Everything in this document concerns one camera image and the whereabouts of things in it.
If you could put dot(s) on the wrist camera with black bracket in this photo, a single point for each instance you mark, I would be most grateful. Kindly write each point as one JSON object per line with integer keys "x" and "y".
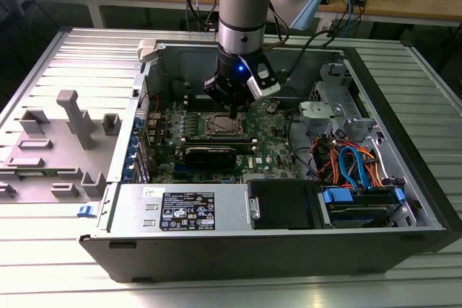
{"x": 265, "y": 88}

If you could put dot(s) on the white labelled box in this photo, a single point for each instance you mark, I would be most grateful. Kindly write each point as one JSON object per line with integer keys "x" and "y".
{"x": 325, "y": 26}

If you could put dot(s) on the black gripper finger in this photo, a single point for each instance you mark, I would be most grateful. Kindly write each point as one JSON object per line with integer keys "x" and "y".
{"x": 242, "y": 109}
{"x": 211, "y": 88}

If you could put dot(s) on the round coin battery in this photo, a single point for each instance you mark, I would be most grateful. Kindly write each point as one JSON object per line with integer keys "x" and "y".
{"x": 271, "y": 108}

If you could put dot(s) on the black open PC case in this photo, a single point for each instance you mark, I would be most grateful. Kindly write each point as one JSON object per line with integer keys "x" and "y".
{"x": 252, "y": 257}

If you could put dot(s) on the black graphics card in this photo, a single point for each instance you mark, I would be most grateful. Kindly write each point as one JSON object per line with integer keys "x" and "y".
{"x": 209, "y": 158}

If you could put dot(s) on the black RAM slot bank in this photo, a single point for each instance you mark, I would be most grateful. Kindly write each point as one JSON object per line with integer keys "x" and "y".
{"x": 193, "y": 104}
{"x": 216, "y": 145}

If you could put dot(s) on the small black adapter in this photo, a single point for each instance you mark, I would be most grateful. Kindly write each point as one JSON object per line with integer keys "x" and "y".
{"x": 360, "y": 0}

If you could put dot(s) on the silver power supply unit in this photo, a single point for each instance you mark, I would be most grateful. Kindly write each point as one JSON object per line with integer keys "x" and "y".
{"x": 130, "y": 210}

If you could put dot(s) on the hard disk in blue carrier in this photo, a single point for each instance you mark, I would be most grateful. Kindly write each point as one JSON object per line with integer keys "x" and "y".
{"x": 361, "y": 210}

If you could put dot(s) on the silver drive cage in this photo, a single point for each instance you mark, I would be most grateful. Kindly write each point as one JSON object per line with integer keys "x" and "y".
{"x": 317, "y": 109}

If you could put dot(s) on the small blue plastic clip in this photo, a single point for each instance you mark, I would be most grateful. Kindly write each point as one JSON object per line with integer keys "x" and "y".
{"x": 86, "y": 211}

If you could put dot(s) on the green Dell motherboard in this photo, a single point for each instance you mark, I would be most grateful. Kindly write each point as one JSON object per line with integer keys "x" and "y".
{"x": 274, "y": 142}

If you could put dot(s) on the grey parts rack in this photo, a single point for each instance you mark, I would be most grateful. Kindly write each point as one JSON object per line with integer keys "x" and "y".
{"x": 54, "y": 156}

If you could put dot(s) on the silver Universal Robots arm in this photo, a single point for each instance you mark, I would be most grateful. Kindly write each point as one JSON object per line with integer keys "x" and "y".
{"x": 242, "y": 5}

